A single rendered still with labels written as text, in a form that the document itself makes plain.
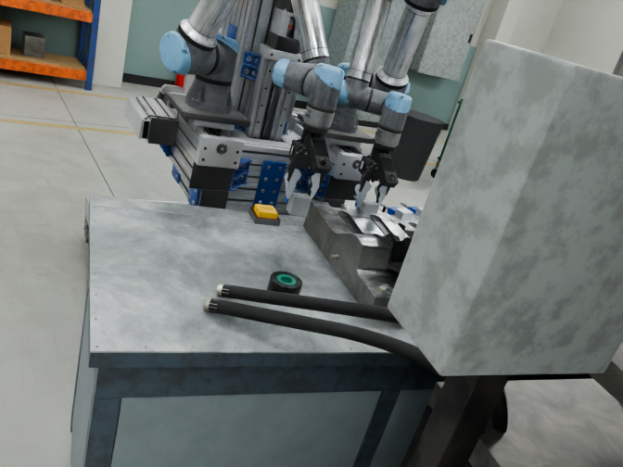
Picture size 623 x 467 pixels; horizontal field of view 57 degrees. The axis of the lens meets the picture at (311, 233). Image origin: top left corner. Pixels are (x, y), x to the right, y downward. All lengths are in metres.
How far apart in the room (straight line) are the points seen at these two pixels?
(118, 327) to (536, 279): 0.76
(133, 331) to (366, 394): 0.56
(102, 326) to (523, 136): 0.82
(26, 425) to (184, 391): 0.98
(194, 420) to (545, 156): 0.89
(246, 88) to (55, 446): 1.33
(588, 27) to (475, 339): 9.45
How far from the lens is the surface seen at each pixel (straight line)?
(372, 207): 1.79
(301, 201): 1.55
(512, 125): 0.70
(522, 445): 1.25
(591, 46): 9.97
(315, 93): 1.48
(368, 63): 1.82
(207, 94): 1.85
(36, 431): 2.09
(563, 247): 0.75
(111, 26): 6.42
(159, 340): 1.14
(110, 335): 1.14
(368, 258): 1.45
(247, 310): 1.20
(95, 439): 1.27
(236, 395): 1.25
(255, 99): 2.04
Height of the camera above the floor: 1.47
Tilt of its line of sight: 23 degrees down
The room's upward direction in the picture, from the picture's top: 16 degrees clockwise
